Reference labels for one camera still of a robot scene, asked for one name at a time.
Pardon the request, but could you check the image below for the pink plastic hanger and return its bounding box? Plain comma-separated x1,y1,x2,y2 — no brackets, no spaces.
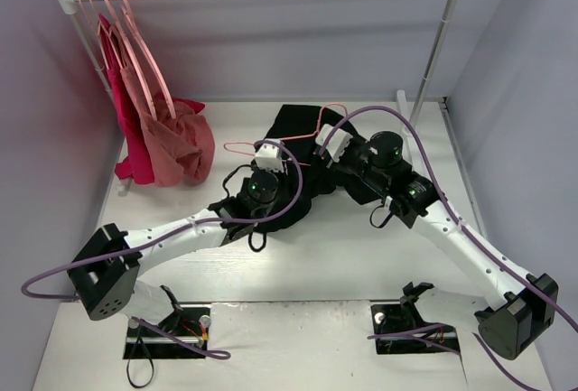
222,102,349,156

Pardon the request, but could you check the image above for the black t shirt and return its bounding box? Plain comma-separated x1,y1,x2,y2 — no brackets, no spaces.
211,103,389,237

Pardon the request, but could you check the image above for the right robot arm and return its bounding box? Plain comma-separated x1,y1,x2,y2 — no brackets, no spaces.
315,125,558,360

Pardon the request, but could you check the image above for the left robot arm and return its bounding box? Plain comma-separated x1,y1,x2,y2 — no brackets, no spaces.
68,169,287,337

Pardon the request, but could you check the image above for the salmon pink shirt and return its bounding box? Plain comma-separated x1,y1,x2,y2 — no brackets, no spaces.
121,66,215,187

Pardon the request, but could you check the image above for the crimson red shirt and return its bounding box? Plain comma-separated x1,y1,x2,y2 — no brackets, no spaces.
98,14,154,185

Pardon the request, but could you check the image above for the pink hanger with salmon shirt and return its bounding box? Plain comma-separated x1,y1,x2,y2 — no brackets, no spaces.
88,0,111,51

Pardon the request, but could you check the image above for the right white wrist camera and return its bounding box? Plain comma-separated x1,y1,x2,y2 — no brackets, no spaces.
314,124,353,163

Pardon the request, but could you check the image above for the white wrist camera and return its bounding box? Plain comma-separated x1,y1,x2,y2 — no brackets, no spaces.
254,139,285,173
314,124,353,163

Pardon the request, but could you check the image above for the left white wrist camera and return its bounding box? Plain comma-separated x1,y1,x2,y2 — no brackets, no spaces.
254,139,285,173

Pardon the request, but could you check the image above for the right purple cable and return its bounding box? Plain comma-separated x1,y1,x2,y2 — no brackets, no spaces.
318,106,578,391

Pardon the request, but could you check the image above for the purple cable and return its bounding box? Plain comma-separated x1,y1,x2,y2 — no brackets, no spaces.
20,139,303,361
318,106,578,391

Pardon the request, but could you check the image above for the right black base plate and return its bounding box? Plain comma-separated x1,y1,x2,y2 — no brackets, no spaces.
370,303,461,356

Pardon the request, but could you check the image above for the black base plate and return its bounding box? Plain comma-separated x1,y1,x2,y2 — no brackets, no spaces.
370,303,461,356
123,303,212,360

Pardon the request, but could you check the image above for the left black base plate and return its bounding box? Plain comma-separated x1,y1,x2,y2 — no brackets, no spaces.
123,303,212,360

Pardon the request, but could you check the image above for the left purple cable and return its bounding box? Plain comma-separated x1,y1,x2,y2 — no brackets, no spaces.
20,139,303,361

